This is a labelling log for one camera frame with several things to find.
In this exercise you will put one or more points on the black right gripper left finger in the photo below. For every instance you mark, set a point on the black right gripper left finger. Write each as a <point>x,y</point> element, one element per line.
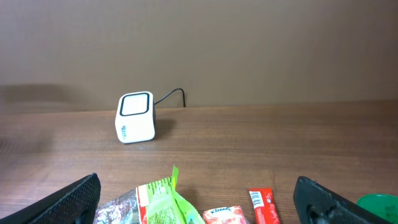
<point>75,203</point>

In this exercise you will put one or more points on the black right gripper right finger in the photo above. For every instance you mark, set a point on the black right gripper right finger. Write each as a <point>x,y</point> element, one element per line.
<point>315,203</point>

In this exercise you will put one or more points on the red stick sachet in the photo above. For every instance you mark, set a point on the red stick sachet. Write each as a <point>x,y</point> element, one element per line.
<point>264,206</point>

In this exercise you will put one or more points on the green lid jar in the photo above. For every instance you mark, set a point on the green lid jar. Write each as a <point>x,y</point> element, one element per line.
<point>382,205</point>

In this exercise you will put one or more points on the green gummy candy bag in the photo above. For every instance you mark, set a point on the green gummy candy bag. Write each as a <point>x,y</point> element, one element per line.
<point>155,203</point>

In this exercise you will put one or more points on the small red white carton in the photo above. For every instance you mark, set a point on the small red white carton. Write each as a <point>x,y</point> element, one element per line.
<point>225,215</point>

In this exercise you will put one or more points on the white barcode scanner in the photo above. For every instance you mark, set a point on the white barcode scanner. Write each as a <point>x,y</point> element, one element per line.
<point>135,117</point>

